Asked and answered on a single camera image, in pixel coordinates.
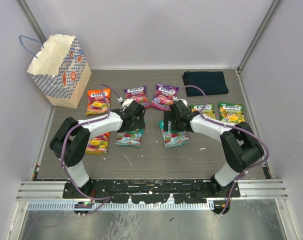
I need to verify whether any purple snack packet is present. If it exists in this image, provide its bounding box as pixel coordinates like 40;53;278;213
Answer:
124;85;150;109

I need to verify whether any teal Fox's mint packet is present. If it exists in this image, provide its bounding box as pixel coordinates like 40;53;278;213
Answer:
158;120;190;149

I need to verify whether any green snack packet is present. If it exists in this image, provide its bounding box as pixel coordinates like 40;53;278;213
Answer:
189;103;216;119

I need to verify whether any orange Fox's fruits packet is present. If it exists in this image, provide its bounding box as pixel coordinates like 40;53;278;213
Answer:
86;88;111;115

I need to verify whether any green Fox's candy packet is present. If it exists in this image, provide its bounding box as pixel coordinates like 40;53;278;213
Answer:
218;102;245;124

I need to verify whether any blue checkered paper bag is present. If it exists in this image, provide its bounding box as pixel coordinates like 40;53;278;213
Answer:
27;34;92;109

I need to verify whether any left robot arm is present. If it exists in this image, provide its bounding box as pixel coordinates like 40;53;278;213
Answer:
49;100;146;198

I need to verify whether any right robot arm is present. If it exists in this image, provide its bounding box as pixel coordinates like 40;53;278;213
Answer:
163;99;264;197

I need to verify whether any folded navy cloth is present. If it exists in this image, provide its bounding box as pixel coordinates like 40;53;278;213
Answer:
182;71;229;96

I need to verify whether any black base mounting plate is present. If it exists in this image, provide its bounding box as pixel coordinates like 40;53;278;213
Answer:
62;178;241;205

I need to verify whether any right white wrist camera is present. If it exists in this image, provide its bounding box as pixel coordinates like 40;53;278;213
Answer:
173;98;188;107

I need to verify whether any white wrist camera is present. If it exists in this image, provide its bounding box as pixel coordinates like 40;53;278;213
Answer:
173;98;188;107
117;97;134;108

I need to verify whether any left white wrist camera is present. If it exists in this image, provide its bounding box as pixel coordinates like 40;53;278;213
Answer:
117;97;134;108

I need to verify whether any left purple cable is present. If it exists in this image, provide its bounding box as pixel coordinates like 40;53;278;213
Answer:
60;84;122;216

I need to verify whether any right aluminium frame post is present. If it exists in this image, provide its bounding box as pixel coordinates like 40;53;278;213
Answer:
237;0;283;73

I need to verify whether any aluminium frame post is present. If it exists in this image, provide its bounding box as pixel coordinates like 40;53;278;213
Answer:
237;0;283;73
16;0;47;54

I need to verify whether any left aluminium frame post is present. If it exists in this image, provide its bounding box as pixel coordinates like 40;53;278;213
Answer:
16;0;47;54

